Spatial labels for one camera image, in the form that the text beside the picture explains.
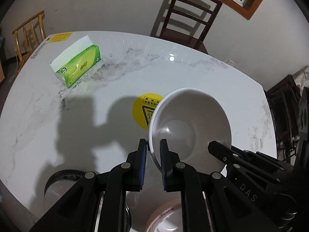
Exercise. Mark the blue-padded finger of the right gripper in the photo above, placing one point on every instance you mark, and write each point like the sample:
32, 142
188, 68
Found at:
222, 153

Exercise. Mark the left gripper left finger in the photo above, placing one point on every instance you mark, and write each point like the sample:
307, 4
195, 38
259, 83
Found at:
140, 161

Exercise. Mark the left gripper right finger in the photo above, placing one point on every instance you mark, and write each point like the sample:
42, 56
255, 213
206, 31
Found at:
168, 160

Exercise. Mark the pink large bowl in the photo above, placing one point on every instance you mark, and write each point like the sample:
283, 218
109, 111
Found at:
144, 203

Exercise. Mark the white bowl blue dolphin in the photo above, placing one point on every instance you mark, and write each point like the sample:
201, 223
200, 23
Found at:
189, 119

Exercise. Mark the white bowl with lettering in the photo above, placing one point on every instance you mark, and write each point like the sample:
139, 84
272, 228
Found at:
168, 217

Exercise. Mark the white plate pink flowers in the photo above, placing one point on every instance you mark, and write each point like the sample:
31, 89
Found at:
55, 190

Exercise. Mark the large blue floral plate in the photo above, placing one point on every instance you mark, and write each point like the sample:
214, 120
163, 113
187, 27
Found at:
77, 174

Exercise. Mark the yellow warning sticker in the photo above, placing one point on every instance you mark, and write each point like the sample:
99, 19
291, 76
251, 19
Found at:
144, 107

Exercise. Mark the green tissue pack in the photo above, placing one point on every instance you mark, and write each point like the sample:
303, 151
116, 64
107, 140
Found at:
75, 61

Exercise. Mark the yellow label on table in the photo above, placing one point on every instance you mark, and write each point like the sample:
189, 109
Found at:
60, 37

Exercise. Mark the bamboo chair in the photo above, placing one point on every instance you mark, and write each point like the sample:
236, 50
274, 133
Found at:
28, 36

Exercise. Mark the newspaper on wall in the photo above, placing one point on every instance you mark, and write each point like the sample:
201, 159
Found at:
301, 77

